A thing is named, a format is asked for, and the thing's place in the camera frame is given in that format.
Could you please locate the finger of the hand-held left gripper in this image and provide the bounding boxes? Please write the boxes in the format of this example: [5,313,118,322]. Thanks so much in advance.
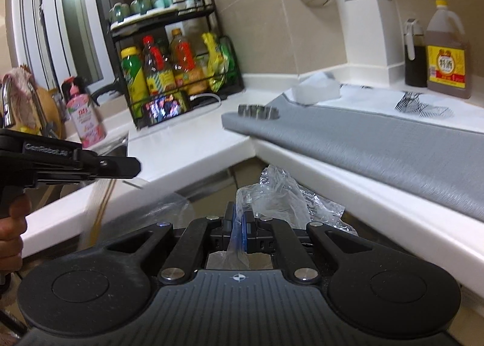
[77,151,141,182]

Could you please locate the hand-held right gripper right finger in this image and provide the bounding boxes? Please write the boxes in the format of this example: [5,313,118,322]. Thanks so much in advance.
[243,212,361,284]

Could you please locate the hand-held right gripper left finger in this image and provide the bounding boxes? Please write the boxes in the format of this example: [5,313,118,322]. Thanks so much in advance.
[108,202,237,282]

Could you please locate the clear plastic film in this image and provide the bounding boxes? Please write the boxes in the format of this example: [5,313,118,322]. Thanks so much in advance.
[77,176,193,252]

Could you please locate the clear plastic bag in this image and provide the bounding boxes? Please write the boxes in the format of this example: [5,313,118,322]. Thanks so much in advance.
[225,165,358,267]

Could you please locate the person's left hand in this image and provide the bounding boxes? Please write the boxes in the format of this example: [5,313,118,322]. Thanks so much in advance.
[0,195,28,275]

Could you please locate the pink dish soap bottle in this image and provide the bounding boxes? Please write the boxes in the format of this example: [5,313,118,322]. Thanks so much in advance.
[61,77,107,149]

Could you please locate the wooden cutting board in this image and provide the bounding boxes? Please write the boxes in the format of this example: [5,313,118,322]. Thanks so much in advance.
[23,87,65,135]

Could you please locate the chrome faucet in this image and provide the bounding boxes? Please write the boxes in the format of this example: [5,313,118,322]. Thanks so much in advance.
[0,77,19,129]

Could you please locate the pink cloth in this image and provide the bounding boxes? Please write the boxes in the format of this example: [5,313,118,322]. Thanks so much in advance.
[2,66,38,123]

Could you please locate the black smartphone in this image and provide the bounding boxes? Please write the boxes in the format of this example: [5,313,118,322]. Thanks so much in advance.
[146,94,184,122]

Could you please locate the green label oil bottle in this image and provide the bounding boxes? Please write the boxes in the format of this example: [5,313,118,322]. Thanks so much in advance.
[120,47,150,112]

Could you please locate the segmented metal piece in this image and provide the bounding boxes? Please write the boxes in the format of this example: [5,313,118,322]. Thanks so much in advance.
[237,104,281,121]

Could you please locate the yellow green snack bag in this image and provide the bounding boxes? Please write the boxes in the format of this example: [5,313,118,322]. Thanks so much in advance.
[201,32,233,92]

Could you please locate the grey and white printed mat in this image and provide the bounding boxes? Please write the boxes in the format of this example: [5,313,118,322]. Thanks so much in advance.
[220,81,484,224]

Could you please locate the black metal kitchen rack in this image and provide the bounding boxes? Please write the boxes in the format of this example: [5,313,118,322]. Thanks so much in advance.
[108,0,244,129]

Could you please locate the white folded paper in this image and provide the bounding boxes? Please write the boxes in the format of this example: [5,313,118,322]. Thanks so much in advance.
[289,72,341,106]

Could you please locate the dark sauce dispenser bottle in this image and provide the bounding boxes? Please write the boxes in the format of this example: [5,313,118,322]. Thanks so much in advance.
[404,18,428,88]

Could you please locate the large cooking wine jug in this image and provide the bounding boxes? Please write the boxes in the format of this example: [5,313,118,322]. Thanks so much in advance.
[425,0,473,100]

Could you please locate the black pan handle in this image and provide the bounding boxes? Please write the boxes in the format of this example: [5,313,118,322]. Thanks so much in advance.
[89,77,124,107]

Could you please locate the clear bottle red handle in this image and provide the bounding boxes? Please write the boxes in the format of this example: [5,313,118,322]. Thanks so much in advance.
[142,36,176,97]

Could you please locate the white charging cable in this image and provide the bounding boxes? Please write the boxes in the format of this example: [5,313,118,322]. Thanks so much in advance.
[189,93,222,108]

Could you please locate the orange oil bottle red handle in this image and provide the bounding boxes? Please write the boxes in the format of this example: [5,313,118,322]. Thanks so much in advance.
[169,28,208,96]

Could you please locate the white window frame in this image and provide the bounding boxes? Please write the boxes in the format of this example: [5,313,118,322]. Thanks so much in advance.
[8,0,167,82]

